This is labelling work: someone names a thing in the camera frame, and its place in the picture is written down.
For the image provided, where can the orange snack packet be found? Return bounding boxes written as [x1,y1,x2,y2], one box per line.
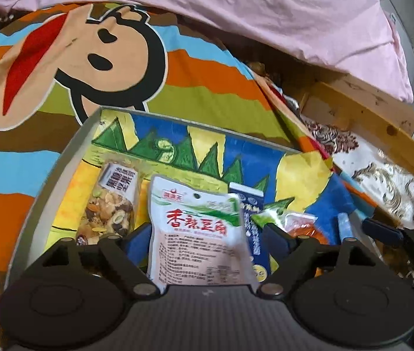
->
[284,212,328,245]

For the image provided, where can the white nut mix snack packet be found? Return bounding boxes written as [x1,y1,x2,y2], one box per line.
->
[75,159,141,246]

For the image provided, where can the blue white milk carton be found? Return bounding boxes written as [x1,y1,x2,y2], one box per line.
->
[228,181,271,283]

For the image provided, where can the white tofu snack packet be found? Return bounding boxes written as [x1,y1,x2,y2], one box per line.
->
[147,174,258,292]

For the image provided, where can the floral white mattress cover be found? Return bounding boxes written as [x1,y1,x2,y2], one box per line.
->
[304,117,414,227]

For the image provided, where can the grey tray with cartoon print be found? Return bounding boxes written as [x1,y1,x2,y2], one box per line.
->
[6,109,358,283]

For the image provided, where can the colourful monkey cartoon blanket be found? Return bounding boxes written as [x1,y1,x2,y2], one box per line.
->
[0,2,334,271]

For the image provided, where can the pink bed sheet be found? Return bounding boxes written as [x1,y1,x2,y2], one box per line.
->
[0,0,413,102]

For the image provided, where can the wooden bed frame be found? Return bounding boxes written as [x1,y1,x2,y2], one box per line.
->
[300,75,414,175]

